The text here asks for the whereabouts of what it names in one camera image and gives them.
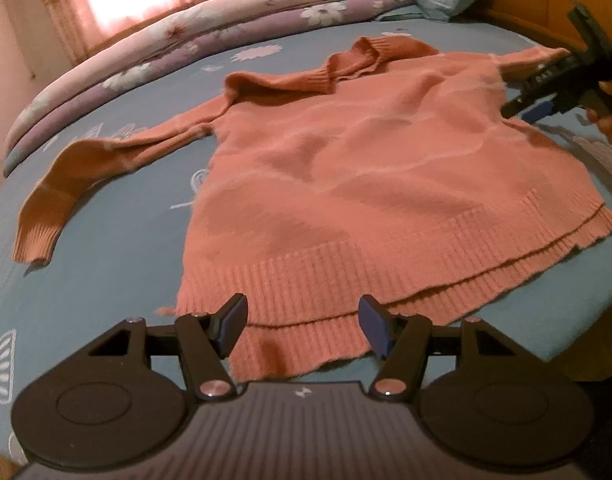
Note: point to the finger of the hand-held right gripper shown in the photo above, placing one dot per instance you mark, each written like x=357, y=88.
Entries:
x=546, y=77
x=533, y=109

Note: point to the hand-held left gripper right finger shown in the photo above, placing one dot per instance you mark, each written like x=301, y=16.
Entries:
x=376, y=330

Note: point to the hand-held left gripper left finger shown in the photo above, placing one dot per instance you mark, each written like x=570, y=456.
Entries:
x=233, y=325

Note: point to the orange striped knit sweater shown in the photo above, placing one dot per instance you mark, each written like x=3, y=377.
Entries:
x=361, y=160

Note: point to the person's right hand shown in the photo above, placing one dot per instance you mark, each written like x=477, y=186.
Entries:
x=611, y=127

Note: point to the wooden headboard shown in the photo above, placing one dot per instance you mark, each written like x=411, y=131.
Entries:
x=536, y=5

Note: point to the folded pink purple floral quilt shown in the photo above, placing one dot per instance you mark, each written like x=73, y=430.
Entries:
x=186, y=25

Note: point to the pink checked curtain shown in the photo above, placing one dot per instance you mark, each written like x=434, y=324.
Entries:
x=66, y=10

